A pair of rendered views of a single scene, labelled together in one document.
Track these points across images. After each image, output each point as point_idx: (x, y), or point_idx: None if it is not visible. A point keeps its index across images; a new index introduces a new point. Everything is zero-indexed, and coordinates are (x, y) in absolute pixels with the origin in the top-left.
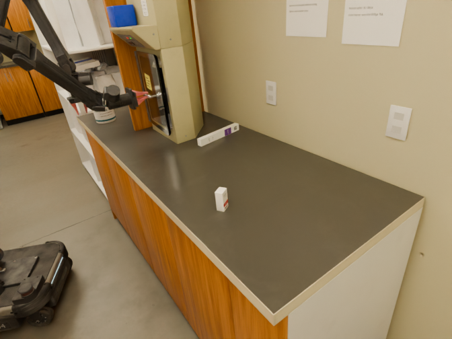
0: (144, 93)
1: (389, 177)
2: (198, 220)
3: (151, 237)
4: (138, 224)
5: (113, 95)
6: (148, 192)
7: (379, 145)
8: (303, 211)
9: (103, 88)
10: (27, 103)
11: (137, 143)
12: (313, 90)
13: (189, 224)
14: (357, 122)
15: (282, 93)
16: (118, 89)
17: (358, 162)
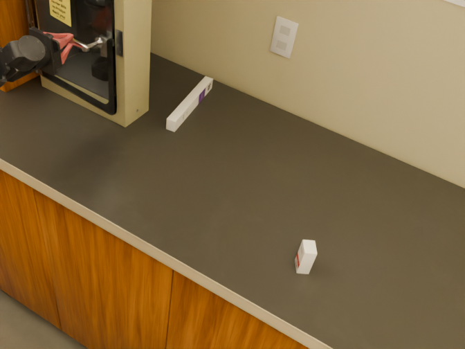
0: (70, 38)
1: (458, 178)
2: (284, 300)
3: (82, 291)
4: (37, 266)
5: (35, 60)
6: (151, 250)
7: (457, 140)
8: (404, 253)
9: (10, 44)
10: None
11: (38, 129)
12: (370, 51)
13: (276, 309)
14: (433, 107)
15: (307, 43)
16: (40, 43)
17: (418, 156)
